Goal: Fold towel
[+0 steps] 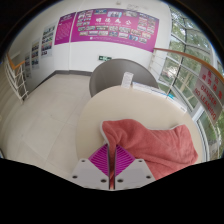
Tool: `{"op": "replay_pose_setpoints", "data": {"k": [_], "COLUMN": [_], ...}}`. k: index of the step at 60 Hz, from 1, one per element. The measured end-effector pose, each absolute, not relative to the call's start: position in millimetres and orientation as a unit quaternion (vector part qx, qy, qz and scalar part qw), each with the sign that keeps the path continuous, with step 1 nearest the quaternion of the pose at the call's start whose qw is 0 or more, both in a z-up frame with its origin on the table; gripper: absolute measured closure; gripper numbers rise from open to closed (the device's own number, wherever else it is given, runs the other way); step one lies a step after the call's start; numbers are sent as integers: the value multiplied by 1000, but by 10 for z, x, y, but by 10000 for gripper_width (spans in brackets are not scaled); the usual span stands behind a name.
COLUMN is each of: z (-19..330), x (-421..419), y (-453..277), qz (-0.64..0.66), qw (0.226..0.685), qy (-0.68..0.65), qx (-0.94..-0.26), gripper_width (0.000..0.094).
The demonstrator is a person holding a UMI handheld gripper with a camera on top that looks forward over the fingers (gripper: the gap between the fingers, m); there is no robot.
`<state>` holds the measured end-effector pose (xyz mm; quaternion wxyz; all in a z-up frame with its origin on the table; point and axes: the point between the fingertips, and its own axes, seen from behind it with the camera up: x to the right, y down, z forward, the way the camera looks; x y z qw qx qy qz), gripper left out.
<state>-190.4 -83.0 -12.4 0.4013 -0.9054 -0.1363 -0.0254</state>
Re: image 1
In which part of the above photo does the white stair railing orange handrail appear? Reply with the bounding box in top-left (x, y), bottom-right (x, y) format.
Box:
top-left (3, 53), bottom-right (30, 103)

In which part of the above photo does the white photo wall poster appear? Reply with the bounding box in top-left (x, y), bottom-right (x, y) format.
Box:
top-left (40, 23), bottom-right (57, 59)
top-left (30, 39), bottom-right (41, 70)
top-left (23, 52), bottom-right (32, 80)

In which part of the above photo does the narrow magenta text poster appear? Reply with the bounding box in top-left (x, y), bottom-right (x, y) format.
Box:
top-left (54, 12), bottom-right (77, 46)

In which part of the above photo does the red-lettered warning sign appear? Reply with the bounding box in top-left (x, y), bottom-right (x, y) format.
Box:
top-left (192, 64), bottom-right (224, 126)

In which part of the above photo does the white-framed glass window wall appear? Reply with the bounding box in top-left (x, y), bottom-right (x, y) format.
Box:
top-left (158, 4), bottom-right (224, 161)

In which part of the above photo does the grey round-backed chair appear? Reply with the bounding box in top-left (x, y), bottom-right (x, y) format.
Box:
top-left (88, 58), bottom-right (160, 98)

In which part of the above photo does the green exit sign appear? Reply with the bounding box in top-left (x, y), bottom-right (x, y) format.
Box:
top-left (98, 55), bottom-right (113, 62)

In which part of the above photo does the flat white box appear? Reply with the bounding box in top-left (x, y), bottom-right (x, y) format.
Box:
top-left (132, 81), bottom-right (152, 94)
top-left (148, 85), bottom-right (168, 98)

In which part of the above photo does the large magenta photo poster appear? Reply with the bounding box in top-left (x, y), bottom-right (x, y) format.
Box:
top-left (70, 8), bottom-right (160, 53)

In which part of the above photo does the small upright white box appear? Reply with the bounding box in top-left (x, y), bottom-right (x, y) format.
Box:
top-left (120, 71), bottom-right (135, 90)

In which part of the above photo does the blue and white box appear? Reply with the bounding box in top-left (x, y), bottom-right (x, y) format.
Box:
top-left (166, 92), bottom-right (188, 113)

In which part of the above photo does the salmon pink towel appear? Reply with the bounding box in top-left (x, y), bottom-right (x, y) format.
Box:
top-left (100, 118), bottom-right (199, 191)

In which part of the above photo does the white railing with orange handrail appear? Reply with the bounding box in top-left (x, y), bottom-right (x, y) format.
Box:
top-left (148, 47), bottom-right (224, 161)

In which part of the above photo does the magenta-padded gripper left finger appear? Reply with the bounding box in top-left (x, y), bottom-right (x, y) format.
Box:
top-left (70, 142), bottom-right (111, 191)

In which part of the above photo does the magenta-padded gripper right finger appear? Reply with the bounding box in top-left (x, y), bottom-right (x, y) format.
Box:
top-left (114, 144), bottom-right (157, 191)

